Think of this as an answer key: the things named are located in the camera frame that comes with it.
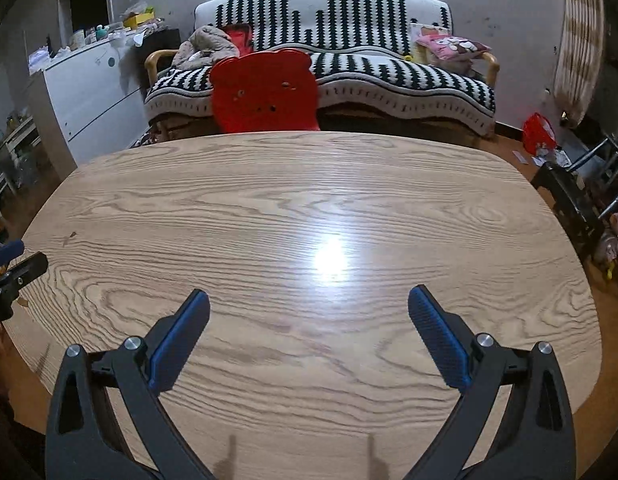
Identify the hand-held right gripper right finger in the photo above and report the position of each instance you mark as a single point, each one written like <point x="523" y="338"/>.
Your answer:
<point x="441" y="340"/>

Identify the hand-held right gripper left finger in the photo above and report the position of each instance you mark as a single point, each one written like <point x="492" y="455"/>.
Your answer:
<point x="176" y="350"/>

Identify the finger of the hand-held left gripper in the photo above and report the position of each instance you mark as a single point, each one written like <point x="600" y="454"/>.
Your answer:
<point x="6" y="254"/>
<point x="26" y="270"/>

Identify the white shelf rack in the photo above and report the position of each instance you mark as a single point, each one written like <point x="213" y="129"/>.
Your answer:
<point x="11" y="155"/>

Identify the white drawer cabinet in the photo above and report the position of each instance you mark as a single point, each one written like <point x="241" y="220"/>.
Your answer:
<point x="89" y="95"/>

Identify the black stool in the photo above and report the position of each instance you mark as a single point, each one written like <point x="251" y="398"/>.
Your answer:
<point x="564" y="195"/>

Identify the red plastic bag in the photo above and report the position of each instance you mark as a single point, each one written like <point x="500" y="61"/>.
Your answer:
<point x="539" y="132"/>

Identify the black side table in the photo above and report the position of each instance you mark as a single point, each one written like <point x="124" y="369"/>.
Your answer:
<point x="159" y="42"/>

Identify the yellow box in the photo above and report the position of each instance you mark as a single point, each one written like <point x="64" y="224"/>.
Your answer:
<point x="138" y="19"/>

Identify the red bear-shaped chair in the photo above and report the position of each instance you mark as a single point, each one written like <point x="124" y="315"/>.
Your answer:
<point x="264" y="95"/>

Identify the beige plush garment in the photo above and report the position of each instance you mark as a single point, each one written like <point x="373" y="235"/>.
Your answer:
<point x="204" y="45"/>

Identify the pink printed cushion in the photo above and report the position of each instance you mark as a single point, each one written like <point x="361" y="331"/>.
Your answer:
<point x="451" y="47"/>

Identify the red cushion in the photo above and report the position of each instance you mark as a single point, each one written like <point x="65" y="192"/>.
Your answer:
<point x="239" y="37"/>

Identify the beige checked curtain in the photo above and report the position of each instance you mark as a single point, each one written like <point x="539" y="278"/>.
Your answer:
<point x="581" y="35"/>

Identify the metal frame chair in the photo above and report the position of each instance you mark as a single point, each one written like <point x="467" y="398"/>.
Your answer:
<point x="606" y="160"/>

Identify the wooden frame sofa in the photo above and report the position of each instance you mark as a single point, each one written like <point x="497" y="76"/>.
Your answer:
<point x="156" y="60"/>

